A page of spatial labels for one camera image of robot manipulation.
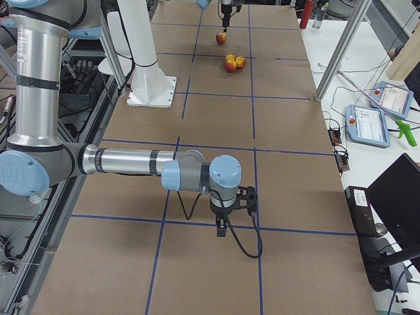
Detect wooden beam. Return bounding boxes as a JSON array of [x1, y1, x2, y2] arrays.
[[387, 22, 419, 81]]

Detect aluminium frame post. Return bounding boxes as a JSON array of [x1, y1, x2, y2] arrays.
[[314, 0, 372, 102]]

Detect near orange connector board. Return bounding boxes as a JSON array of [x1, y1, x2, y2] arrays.
[[333, 145, 350, 175]]

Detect green handled grabber tool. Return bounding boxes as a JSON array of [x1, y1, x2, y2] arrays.
[[336, 70, 417, 147]]

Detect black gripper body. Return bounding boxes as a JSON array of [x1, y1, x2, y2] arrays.
[[220, 2, 232, 17], [210, 191, 239, 219]]

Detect clear water bottle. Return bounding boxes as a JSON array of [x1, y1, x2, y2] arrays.
[[312, 0, 329, 29]]

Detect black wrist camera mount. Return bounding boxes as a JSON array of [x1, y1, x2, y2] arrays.
[[230, 1, 242, 15], [236, 186, 258, 217]]

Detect front red yellow apple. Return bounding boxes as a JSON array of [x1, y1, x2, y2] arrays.
[[224, 60, 237, 73]]

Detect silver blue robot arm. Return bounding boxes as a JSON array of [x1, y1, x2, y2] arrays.
[[1, 1, 242, 236], [196, 0, 233, 33]]

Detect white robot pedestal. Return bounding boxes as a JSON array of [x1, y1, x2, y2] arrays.
[[117, 0, 177, 108]]

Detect blue teach pendant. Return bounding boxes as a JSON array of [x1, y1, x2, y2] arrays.
[[345, 104, 390, 148], [371, 81, 413, 119]]

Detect orange connector board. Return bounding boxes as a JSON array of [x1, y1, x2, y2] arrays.
[[333, 145, 350, 175], [327, 118, 342, 146]]

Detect right red yellow apple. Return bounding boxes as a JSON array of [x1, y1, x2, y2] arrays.
[[235, 56, 247, 70]]

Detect lone red yellow apple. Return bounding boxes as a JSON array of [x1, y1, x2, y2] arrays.
[[215, 32, 226, 45]]

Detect near blue teach pendant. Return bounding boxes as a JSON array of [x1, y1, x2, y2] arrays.
[[345, 104, 390, 148]]

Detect far blue teach pendant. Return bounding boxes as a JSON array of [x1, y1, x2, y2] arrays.
[[371, 81, 413, 119]]

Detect far orange connector board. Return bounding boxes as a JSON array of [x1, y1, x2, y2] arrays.
[[327, 118, 342, 146]]

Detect red water bottle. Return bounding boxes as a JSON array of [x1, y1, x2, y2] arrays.
[[299, 0, 315, 30]]

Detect back red yellow apple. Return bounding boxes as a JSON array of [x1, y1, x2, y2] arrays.
[[225, 53, 236, 62]]

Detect black monitor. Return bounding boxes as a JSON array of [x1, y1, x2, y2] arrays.
[[367, 154, 419, 249]]

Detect black computer box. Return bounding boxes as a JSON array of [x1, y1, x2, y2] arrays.
[[345, 186, 409, 293]]

